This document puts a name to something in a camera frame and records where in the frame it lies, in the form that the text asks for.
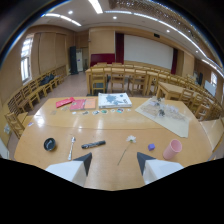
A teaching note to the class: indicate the small purple cube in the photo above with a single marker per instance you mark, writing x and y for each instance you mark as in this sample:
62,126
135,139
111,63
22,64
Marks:
151,146

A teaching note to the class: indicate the small dark sticker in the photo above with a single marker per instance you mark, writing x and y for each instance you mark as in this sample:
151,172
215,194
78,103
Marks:
85,112

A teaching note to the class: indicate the window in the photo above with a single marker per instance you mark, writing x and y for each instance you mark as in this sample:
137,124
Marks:
26,58

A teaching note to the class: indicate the white dog sticker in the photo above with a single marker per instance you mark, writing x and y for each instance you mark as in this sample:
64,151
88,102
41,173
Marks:
95,112

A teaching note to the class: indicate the wooden chair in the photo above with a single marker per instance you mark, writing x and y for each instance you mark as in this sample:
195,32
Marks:
118,79
138,81
98,81
13,123

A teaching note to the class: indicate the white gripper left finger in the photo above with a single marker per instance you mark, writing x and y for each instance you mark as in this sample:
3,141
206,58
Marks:
71,170

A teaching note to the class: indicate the beige paper sheet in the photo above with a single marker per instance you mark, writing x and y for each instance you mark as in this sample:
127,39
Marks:
166,116

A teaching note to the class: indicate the white artificial flower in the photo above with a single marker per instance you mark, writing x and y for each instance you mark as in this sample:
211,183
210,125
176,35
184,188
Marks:
127,146

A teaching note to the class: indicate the small round white sticker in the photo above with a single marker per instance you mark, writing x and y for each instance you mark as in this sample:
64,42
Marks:
74,113

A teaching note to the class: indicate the red podium cloth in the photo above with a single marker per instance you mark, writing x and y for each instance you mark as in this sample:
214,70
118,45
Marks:
102,58

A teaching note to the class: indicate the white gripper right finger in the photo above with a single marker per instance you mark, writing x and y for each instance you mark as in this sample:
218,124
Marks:
158,168

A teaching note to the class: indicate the round green sticker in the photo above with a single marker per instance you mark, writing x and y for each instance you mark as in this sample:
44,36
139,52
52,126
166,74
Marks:
104,111

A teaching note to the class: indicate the red flat packet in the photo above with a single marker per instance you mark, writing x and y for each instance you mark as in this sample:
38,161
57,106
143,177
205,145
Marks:
64,102

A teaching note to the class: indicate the white projection screen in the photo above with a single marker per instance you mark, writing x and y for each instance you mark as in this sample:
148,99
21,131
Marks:
148,51

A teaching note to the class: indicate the clear plastic pieces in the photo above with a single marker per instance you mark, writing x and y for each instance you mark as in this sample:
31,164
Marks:
163,108

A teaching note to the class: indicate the round colourful sticker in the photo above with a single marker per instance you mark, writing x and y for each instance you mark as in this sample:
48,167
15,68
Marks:
120,110

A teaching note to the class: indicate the small pale sticker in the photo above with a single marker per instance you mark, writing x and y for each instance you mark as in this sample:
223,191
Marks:
128,110

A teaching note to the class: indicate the dark red curtain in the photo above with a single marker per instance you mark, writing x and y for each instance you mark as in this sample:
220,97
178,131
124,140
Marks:
119,48

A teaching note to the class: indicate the silver metal spoon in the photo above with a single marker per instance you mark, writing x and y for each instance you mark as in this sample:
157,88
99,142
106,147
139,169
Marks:
71,148

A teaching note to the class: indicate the black marker pen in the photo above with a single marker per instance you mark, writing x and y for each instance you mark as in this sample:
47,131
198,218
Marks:
93,144

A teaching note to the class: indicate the pink and orange book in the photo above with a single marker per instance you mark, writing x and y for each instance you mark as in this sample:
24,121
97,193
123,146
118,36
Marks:
82,104

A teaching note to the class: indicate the wooden side table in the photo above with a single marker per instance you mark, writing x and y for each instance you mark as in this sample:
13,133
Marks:
170,90

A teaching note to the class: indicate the pink plastic cup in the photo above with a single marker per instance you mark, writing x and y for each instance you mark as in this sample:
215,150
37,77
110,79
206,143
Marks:
172,149

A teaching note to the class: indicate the white book with grey print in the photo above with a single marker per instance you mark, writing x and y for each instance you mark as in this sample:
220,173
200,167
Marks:
114,100

